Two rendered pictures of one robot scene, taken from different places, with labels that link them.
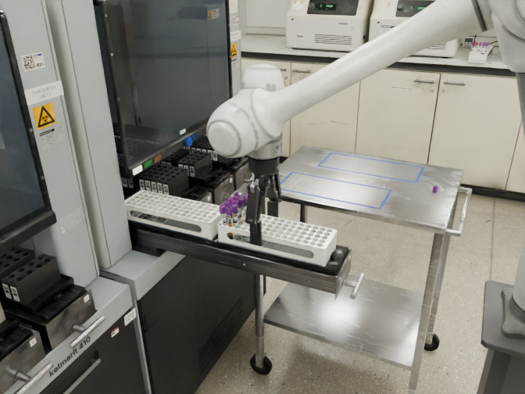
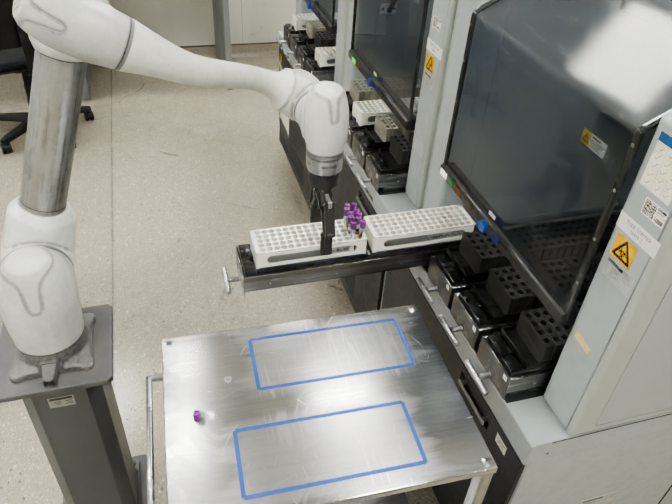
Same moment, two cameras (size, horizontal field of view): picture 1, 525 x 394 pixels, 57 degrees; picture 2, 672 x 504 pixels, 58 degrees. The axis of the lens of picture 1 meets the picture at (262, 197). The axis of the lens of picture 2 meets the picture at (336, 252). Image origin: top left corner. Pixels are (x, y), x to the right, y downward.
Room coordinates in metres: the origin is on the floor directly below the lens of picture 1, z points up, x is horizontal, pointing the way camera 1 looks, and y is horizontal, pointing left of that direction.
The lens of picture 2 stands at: (2.04, -0.85, 1.82)
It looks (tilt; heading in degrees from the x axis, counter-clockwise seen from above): 39 degrees down; 136
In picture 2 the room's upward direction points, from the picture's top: 4 degrees clockwise
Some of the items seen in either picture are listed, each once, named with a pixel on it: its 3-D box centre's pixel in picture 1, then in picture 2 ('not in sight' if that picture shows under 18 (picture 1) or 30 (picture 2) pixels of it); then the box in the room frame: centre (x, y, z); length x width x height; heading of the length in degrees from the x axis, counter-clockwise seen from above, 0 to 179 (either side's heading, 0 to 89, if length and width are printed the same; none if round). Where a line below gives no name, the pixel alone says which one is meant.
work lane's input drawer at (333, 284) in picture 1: (230, 244); (355, 253); (1.12, 0.09, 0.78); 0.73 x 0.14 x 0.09; 65
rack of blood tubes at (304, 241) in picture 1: (276, 238); (308, 244); (1.07, -0.03, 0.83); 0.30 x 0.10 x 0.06; 65
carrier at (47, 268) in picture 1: (36, 281); (398, 150); (0.87, 0.51, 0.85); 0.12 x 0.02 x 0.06; 155
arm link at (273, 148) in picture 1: (263, 143); (324, 159); (1.08, 0.00, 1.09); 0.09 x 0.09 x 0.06
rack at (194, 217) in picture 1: (174, 215); (418, 229); (1.20, 0.25, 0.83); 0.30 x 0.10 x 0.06; 65
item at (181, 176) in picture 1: (176, 184); (473, 253); (1.38, 0.27, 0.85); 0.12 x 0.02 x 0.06; 156
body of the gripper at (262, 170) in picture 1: (263, 171); (323, 185); (1.08, 0.00, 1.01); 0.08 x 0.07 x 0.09; 155
